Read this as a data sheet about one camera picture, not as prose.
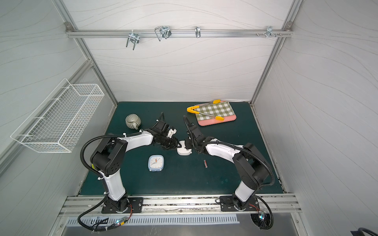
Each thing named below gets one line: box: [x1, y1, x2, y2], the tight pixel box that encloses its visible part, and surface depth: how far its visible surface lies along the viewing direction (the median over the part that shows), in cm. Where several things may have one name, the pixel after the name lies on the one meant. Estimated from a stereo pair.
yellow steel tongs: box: [186, 99, 225, 121], surface depth 117 cm
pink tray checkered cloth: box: [195, 100, 237, 127], surface depth 117 cm
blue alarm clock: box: [147, 154, 165, 172], surface depth 87 cm
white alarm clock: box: [176, 140, 193, 156], surface depth 92 cm
